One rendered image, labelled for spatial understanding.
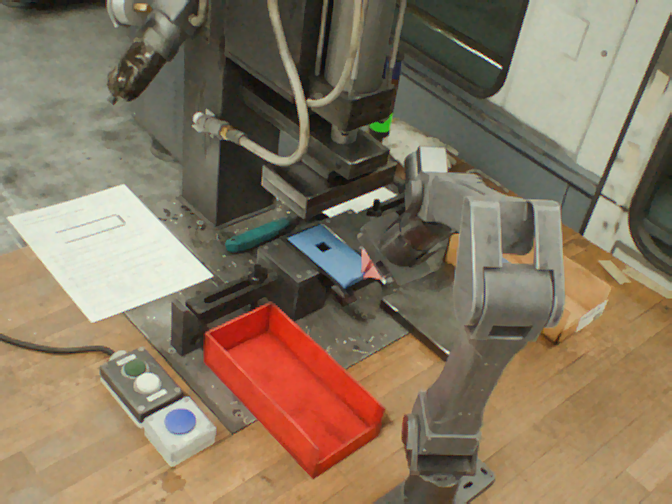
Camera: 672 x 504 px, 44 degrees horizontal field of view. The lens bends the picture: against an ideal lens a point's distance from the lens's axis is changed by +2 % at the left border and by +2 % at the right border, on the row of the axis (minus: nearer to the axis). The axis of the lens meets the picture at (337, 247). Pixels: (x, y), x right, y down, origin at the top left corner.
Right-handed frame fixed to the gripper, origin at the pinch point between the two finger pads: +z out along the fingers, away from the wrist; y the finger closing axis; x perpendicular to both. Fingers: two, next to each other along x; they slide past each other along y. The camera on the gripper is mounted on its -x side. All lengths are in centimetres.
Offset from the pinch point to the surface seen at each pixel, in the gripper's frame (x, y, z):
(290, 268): 7.6, 6.6, 6.3
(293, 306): 8.7, 1.6, 9.3
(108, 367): 37.3, 5.4, 12.0
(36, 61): -67, 180, 219
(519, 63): -64, 26, 5
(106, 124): -67, 128, 190
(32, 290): 37, 24, 26
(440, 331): -8.3, -13.0, 2.5
